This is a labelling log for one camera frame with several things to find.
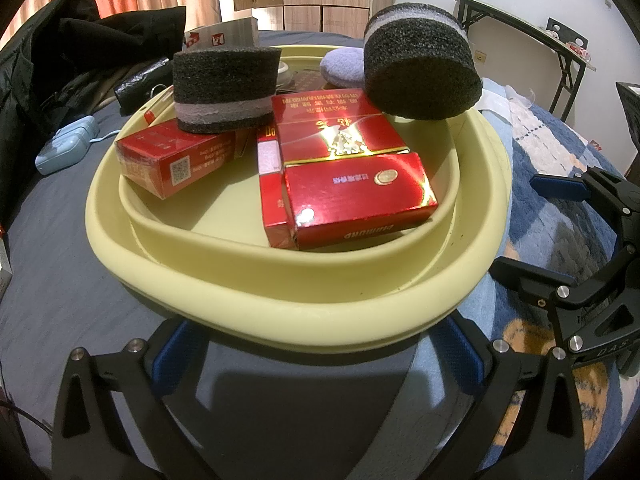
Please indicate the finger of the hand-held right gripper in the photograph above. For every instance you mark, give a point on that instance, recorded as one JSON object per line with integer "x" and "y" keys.
{"x": 560, "y": 187}
{"x": 575, "y": 305}

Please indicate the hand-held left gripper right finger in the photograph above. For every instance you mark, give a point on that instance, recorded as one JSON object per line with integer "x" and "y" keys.
{"x": 462, "y": 360}

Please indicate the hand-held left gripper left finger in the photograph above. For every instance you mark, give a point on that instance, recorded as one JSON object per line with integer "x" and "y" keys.
{"x": 167, "y": 360}

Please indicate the yellow plastic basin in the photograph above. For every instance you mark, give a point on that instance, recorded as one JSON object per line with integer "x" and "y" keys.
{"x": 300, "y": 310}

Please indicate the black foam roll grey band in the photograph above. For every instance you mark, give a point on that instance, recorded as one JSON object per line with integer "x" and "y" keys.
{"x": 420, "y": 60}
{"x": 225, "y": 90}

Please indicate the red cigarette box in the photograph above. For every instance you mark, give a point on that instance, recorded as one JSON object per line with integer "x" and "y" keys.
{"x": 170, "y": 160}

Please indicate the red box with gold seal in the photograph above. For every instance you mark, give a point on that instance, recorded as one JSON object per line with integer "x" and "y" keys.
{"x": 350, "y": 160}

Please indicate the purple powder puff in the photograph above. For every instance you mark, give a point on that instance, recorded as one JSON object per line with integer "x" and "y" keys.
{"x": 342, "y": 67}

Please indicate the blue checked fleece blanket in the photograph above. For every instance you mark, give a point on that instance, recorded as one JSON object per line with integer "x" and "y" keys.
{"x": 540, "y": 225}

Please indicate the red packet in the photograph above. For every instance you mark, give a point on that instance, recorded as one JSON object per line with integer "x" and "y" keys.
{"x": 581, "y": 51}

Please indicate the white cloth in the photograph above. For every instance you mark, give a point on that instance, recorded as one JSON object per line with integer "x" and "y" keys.
{"x": 515, "y": 97}

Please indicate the black plate with holes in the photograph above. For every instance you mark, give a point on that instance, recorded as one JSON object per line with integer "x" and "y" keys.
{"x": 567, "y": 35}

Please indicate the black folding table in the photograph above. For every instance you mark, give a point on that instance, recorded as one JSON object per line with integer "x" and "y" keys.
{"x": 505, "y": 10}

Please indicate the light blue case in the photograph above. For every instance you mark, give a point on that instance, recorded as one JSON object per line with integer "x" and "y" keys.
{"x": 65, "y": 145}

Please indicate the black plastic wrapper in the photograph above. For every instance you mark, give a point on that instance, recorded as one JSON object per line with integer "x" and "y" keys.
{"x": 142, "y": 80}

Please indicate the black jacket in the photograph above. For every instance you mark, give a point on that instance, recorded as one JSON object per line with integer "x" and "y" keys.
{"x": 60, "y": 50}

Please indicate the white box with red print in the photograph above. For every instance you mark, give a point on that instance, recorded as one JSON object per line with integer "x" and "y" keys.
{"x": 222, "y": 34}

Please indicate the wall socket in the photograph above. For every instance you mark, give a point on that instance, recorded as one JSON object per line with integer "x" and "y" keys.
{"x": 480, "y": 56}

